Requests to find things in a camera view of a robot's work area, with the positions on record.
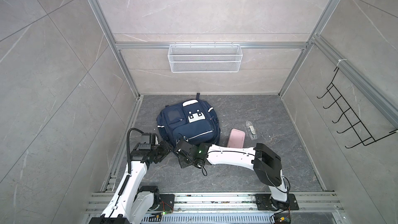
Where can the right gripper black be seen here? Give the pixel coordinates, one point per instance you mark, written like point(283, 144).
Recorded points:
point(181, 163)

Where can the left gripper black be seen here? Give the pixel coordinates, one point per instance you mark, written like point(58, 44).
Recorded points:
point(166, 151)

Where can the navy blue student backpack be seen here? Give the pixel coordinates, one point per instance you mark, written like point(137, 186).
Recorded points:
point(194, 120)

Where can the pink pencil case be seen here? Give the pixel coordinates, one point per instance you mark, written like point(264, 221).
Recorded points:
point(236, 139)

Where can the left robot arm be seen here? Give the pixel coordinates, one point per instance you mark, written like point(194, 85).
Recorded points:
point(130, 203)

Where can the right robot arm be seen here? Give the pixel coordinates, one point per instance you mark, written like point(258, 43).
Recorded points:
point(266, 164)

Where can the small clear plastic object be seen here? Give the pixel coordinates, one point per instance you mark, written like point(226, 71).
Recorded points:
point(251, 130)

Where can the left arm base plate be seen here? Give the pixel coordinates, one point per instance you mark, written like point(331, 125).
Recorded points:
point(163, 203)

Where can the aluminium front rail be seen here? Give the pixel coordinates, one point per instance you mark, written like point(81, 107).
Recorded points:
point(240, 208)

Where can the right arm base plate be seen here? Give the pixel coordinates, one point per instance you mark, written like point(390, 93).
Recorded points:
point(265, 202)

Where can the white wire mesh basket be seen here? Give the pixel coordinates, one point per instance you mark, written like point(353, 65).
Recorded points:
point(216, 58)

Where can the black wire hook rack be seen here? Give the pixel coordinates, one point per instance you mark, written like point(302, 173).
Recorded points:
point(354, 121)

